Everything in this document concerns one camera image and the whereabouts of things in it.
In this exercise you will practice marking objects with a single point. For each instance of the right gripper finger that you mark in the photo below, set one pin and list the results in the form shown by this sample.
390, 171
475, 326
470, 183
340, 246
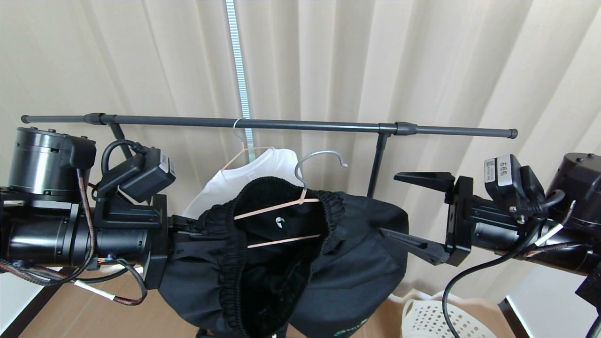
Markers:
427, 179
413, 244

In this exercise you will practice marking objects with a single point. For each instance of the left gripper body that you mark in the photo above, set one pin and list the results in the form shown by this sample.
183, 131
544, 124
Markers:
127, 244

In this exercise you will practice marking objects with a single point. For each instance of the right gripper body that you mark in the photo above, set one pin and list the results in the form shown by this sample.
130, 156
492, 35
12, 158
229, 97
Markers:
488, 230

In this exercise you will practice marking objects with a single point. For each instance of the black garment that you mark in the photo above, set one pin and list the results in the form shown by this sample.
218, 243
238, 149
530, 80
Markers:
352, 263

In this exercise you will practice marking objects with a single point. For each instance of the white printed t-shirt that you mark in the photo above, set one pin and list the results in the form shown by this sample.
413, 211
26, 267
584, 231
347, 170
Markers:
220, 188

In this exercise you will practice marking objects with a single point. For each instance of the pink clothes hanger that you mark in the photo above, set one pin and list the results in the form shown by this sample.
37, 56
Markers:
281, 206
239, 150

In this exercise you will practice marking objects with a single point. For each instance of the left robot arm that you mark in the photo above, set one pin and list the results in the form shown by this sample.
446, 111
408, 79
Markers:
42, 164

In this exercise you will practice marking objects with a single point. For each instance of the white laundry basket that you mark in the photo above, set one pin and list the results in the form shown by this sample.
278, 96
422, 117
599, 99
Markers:
436, 319

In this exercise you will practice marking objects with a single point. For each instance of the black clothes rack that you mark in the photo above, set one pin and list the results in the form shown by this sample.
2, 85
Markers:
305, 125

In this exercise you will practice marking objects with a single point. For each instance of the beige curtain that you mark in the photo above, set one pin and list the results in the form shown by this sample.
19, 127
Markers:
375, 56

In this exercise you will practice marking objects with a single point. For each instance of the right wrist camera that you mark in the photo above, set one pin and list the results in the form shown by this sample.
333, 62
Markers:
504, 180

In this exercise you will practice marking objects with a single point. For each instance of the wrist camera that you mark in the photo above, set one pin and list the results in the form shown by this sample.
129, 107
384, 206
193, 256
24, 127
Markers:
145, 176
504, 180

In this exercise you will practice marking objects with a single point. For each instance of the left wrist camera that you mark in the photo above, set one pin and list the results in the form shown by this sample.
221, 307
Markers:
145, 176

